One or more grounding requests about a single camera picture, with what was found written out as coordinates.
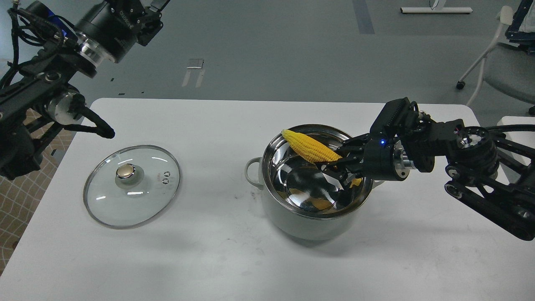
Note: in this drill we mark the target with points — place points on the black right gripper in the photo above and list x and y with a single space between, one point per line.
381 159

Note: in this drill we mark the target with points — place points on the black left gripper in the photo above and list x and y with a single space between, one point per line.
110 29

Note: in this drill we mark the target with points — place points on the yellow corn cob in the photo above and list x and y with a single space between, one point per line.
308 148

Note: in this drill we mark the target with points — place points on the glass pot lid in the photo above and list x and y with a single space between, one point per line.
131 186

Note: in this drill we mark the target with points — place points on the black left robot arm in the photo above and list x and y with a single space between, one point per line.
37 100

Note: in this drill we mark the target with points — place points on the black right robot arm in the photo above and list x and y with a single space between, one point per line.
489 173

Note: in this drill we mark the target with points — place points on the grey steel cooking pot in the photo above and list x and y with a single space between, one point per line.
298 199

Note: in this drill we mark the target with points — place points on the white desk leg base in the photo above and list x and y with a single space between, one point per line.
437 7

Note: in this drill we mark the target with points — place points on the white office chair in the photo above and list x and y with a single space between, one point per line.
508 64

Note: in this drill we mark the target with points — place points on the beige checkered cloth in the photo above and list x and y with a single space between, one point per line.
20 198

